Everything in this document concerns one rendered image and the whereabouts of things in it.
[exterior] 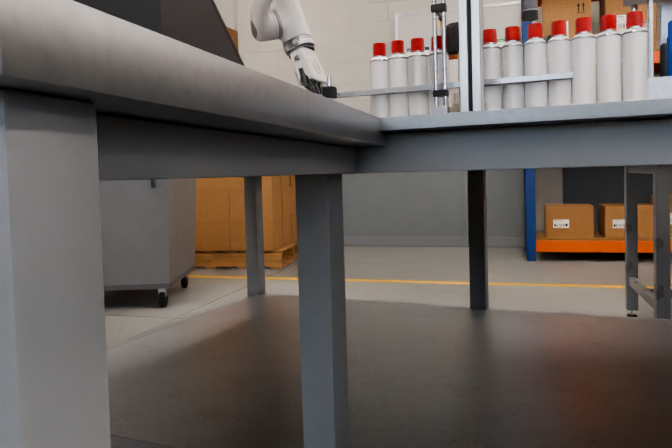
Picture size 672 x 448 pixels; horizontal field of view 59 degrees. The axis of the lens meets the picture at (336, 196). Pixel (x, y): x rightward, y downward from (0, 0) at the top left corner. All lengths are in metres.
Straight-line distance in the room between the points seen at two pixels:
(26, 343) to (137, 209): 3.23
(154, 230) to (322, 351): 2.59
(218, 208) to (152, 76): 4.57
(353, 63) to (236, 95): 5.70
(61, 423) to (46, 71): 0.16
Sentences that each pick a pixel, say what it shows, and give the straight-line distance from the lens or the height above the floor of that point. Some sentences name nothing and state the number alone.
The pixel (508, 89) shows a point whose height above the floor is 0.94.
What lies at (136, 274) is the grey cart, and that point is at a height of 0.21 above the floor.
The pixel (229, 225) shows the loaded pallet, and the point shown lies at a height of 0.35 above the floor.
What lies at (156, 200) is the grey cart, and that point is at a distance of 3.48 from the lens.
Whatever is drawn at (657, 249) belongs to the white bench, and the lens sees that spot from 2.63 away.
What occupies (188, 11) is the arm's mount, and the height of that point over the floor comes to 0.92.
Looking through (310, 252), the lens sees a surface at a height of 0.62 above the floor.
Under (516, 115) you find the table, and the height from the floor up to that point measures 0.82.
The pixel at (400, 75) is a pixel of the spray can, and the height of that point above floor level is 0.99.
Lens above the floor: 0.75
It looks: 2 degrees down
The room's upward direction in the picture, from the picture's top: 2 degrees counter-clockwise
